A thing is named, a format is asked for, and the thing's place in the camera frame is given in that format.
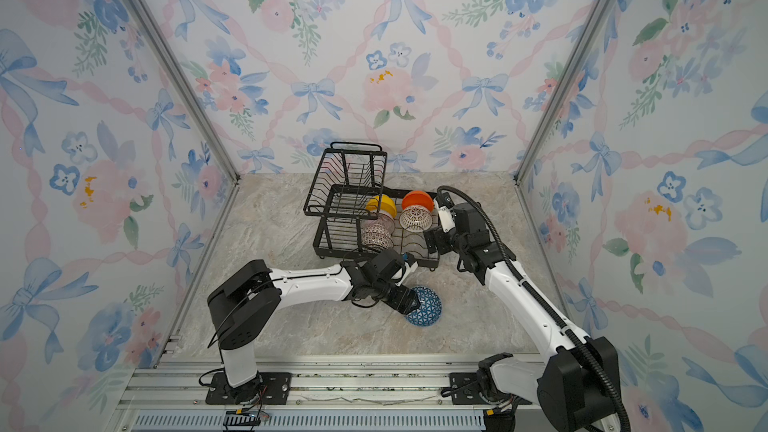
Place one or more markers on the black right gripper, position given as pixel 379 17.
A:
pixel 438 234

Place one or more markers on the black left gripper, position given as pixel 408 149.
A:
pixel 400 305

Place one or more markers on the blue triangle pattern bowl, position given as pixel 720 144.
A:
pixel 430 309

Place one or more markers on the white brown lattice bowl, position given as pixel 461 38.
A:
pixel 416 219

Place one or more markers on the white dotted pattern bowl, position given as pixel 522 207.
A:
pixel 376 238

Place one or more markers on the yellow plastic bowl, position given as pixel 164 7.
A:
pixel 382 204

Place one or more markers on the orange plastic bowl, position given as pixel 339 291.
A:
pixel 417 198

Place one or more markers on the pink ribbed glass bowl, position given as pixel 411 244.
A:
pixel 384 223

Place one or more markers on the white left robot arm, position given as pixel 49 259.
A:
pixel 242 306

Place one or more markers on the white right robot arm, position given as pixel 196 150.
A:
pixel 576 384

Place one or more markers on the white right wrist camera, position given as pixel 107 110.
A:
pixel 446 219

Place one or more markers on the black wire dish rack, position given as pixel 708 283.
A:
pixel 348 175

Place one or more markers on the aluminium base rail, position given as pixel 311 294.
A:
pixel 325 393

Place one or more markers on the aluminium right corner post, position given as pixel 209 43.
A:
pixel 578 56

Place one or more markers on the aluminium corner post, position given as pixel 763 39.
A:
pixel 174 71
pixel 578 56

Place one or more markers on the aluminium left corner post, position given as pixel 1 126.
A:
pixel 174 71

